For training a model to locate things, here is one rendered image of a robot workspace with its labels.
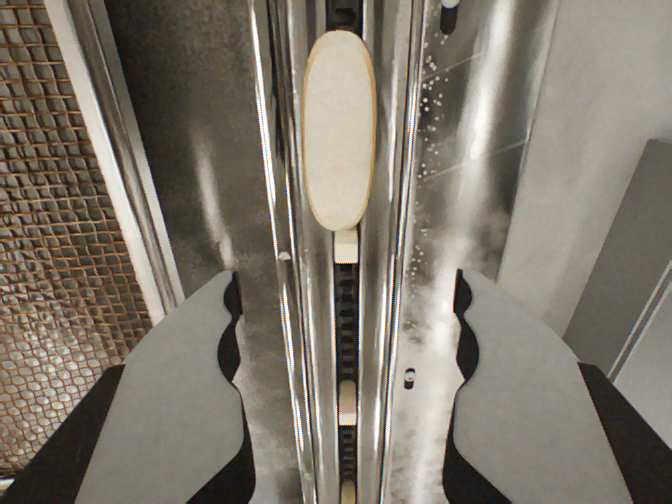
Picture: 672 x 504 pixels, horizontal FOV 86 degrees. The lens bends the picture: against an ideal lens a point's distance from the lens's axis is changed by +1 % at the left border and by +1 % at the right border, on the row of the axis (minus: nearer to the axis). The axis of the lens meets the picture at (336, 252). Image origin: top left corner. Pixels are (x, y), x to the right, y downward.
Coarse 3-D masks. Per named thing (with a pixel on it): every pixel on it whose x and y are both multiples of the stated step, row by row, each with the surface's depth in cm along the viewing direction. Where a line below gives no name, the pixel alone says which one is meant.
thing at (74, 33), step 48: (48, 0) 13; (96, 48) 14; (48, 96) 15; (96, 96) 14; (48, 144) 15; (96, 144) 15; (96, 192) 17; (0, 240) 17; (144, 240) 17; (96, 288) 19; (144, 288) 19; (48, 336) 20; (144, 336) 21; (0, 432) 22; (0, 480) 24
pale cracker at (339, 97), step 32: (320, 64) 17; (352, 64) 17; (320, 96) 17; (352, 96) 17; (320, 128) 18; (352, 128) 18; (320, 160) 19; (352, 160) 18; (320, 192) 20; (352, 192) 19; (352, 224) 21
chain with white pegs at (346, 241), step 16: (336, 0) 17; (352, 0) 17; (352, 32) 18; (336, 240) 20; (352, 240) 20; (336, 256) 20; (352, 256) 20; (336, 272) 24; (352, 384) 29; (352, 400) 27; (352, 416) 27; (352, 432) 33; (352, 448) 34; (352, 464) 35; (352, 480) 36; (352, 496) 35
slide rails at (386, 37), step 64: (320, 0) 16; (384, 0) 16; (384, 64) 17; (384, 128) 19; (384, 192) 20; (320, 256) 22; (384, 256) 22; (320, 320) 25; (384, 320) 25; (320, 384) 28; (384, 384) 28; (320, 448) 32
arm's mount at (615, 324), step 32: (640, 160) 22; (640, 192) 22; (640, 224) 22; (608, 256) 24; (640, 256) 22; (608, 288) 24; (640, 288) 22; (576, 320) 27; (608, 320) 24; (640, 320) 22; (576, 352) 27; (608, 352) 24; (640, 352) 22; (640, 384) 23
